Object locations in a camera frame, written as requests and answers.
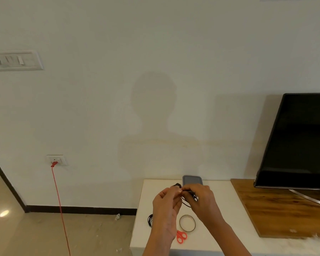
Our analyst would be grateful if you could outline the person's left hand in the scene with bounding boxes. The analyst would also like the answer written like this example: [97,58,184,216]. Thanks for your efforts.
[152,187,183,239]

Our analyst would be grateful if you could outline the person's right hand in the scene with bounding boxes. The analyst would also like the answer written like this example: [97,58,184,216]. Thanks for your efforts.
[182,183,225,228]

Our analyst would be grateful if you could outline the person's right forearm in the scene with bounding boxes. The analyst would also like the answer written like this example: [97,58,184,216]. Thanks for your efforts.
[204,219,253,256]

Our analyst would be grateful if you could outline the person's left forearm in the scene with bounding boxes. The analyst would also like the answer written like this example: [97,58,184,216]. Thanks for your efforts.
[142,227,177,256]

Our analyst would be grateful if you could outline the grey phone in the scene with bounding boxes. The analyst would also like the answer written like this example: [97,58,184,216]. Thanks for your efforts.
[182,175,204,187]

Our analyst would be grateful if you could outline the red scissors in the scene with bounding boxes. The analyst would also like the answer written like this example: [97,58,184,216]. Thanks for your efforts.
[176,230,188,244]

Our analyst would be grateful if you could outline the brown wooden board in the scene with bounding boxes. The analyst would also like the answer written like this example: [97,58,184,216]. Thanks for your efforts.
[230,179,320,239]

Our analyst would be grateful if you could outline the dark skirting board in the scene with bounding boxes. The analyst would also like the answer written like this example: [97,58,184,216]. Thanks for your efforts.
[0,150,138,216]

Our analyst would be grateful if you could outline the black flat television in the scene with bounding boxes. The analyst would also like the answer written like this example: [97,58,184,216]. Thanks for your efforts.
[254,93,320,191]

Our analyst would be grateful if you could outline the silver television stand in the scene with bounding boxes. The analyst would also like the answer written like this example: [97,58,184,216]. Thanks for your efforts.
[288,189,320,207]

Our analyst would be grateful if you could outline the red power cable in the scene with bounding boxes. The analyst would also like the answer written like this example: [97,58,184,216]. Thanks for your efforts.
[50,161,71,256]

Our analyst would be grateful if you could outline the white wall socket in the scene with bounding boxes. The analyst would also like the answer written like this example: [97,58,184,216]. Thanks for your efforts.
[46,154,69,167]

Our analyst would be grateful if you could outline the white switch panel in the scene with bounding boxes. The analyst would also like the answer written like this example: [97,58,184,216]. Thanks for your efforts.
[0,50,45,72]

